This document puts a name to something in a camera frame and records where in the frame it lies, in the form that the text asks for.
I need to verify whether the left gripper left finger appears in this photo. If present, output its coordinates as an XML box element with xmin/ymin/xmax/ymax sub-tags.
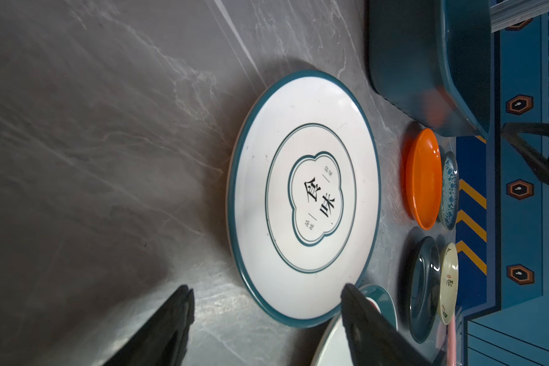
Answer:
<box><xmin>105</xmin><ymin>285</ymin><xmax>195</xmax><ymax>365</ymax></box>

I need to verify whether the teal patterned small plate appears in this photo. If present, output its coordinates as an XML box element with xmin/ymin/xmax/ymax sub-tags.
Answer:
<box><xmin>439</xmin><ymin>151</ymin><xmax>459</xmax><ymax>230</ymax></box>

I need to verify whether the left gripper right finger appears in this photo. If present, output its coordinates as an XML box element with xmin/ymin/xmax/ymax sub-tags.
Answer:
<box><xmin>341</xmin><ymin>284</ymin><xmax>431</xmax><ymax>365</ymax></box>

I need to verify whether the cream yellow plate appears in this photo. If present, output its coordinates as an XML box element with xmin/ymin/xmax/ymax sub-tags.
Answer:
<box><xmin>438</xmin><ymin>242</ymin><xmax>459</xmax><ymax>325</ymax></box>

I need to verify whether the white flower plate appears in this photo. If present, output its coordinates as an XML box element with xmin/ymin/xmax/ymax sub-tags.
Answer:
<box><xmin>226</xmin><ymin>70</ymin><xmax>381</xmax><ymax>328</ymax></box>

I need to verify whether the orange plastic plate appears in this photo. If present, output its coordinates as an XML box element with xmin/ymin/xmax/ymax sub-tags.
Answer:
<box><xmin>405</xmin><ymin>128</ymin><xmax>442</xmax><ymax>230</ymax></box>

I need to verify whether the pink handle tool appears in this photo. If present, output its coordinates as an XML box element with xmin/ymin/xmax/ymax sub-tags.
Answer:
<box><xmin>446</xmin><ymin>314</ymin><xmax>457</xmax><ymax>366</ymax></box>

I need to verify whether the teal plastic bin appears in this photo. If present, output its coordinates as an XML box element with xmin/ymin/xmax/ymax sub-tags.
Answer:
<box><xmin>368</xmin><ymin>0</ymin><xmax>492</xmax><ymax>137</ymax></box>

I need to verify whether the black plate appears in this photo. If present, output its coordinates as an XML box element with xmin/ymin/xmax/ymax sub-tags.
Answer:
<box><xmin>406</xmin><ymin>236</ymin><xmax>441</xmax><ymax>343</ymax></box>

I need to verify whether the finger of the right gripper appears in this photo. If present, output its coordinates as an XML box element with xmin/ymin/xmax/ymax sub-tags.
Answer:
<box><xmin>500</xmin><ymin>123</ymin><xmax>549</xmax><ymax>185</ymax></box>

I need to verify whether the white plate dark green rim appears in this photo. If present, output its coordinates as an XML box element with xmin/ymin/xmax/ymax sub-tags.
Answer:
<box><xmin>311</xmin><ymin>285</ymin><xmax>398</xmax><ymax>365</ymax></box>

